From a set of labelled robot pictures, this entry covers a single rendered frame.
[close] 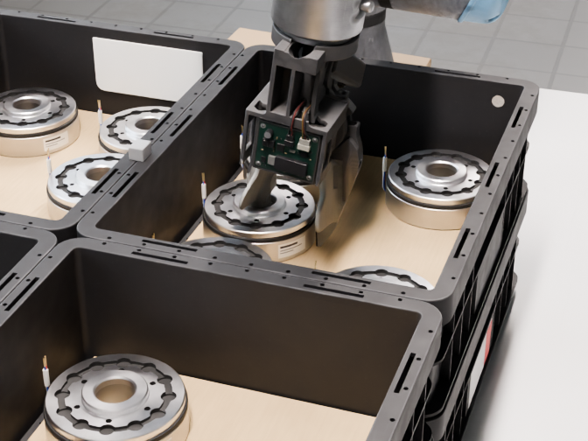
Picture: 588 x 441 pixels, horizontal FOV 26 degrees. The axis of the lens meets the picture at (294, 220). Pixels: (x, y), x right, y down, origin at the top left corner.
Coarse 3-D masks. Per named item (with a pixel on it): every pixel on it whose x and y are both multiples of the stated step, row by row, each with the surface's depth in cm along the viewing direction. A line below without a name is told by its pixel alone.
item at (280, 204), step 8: (240, 192) 116; (272, 192) 116; (280, 192) 116; (280, 200) 115; (248, 208) 114; (256, 208) 114; (264, 208) 114; (272, 208) 114; (280, 208) 114; (248, 216) 114; (256, 216) 113; (264, 216) 114
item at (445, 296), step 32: (384, 64) 126; (512, 128) 114; (160, 160) 109; (512, 160) 110; (128, 192) 104; (480, 192) 103; (96, 224) 99; (480, 224) 99; (192, 256) 95; (224, 256) 95; (448, 256) 95; (384, 288) 91; (416, 288) 91; (448, 288) 91; (448, 320) 92
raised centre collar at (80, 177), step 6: (96, 162) 121; (102, 162) 121; (108, 162) 121; (84, 168) 120; (90, 168) 120; (96, 168) 121; (102, 168) 121; (108, 168) 121; (78, 174) 119; (84, 174) 119; (90, 174) 121; (78, 180) 118; (84, 180) 118; (90, 180) 118; (84, 186) 118; (90, 186) 118
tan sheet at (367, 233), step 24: (360, 168) 128; (360, 192) 124; (384, 192) 124; (360, 216) 120; (384, 216) 120; (336, 240) 116; (360, 240) 116; (384, 240) 116; (408, 240) 116; (432, 240) 116; (312, 264) 113; (336, 264) 113; (360, 264) 113; (384, 264) 113; (408, 264) 113; (432, 264) 113
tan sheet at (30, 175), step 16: (80, 112) 139; (80, 128) 136; (96, 128) 136; (80, 144) 133; (96, 144) 133; (0, 160) 130; (16, 160) 130; (32, 160) 130; (64, 160) 130; (0, 176) 127; (16, 176) 127; (32, 176) 127; (48, 176) 127; (0, 192) 124; (16, 192) 124; (32, 192) 124; (0, 208) 121; (16, 208) 121; (32, 208) 121
